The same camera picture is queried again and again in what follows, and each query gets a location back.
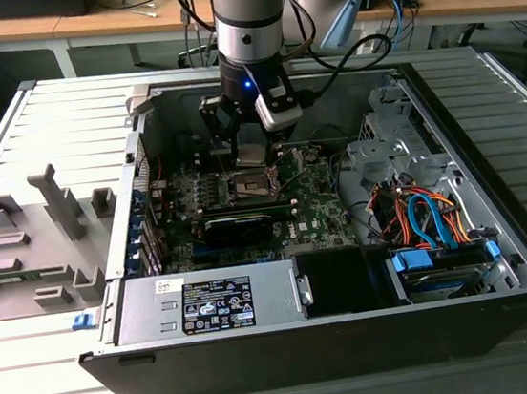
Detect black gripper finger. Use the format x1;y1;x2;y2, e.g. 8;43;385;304
197;92;246;167

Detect metal socket cover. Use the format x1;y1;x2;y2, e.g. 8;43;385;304
266;146;310;193

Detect CPU socket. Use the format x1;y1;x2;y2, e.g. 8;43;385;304
226;164;284;202

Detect installed RAM stick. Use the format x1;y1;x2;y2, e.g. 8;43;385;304
202;195;291;220

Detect black graphics card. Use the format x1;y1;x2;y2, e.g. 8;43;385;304
202;211;276;252

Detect green motherboard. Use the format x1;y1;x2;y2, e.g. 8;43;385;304
143;135;363;277

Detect metal drive cage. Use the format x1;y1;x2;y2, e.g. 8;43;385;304
339;75;458;187

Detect black plastic shroud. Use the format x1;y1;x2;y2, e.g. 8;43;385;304
293;241;396;322

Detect grey power supply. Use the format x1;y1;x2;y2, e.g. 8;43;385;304
108;256;316;346

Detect grey parts rack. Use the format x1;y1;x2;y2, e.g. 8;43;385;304
0;155;132;321

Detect blue case latch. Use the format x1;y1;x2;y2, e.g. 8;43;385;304
70;311;96;333

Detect black PC case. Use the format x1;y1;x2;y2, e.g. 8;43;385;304
47;38;527;394

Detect green RAM stick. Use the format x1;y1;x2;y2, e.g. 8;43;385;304
0;269;28;287

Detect hard disk in blue carrier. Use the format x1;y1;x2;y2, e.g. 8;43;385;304
384;235;507;308

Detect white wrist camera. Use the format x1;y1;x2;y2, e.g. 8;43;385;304
251;74;308;135

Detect black camera cable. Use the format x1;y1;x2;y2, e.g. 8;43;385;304
292;31;401;105

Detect blue flat wire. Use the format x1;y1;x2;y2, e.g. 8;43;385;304
405;186;463;255

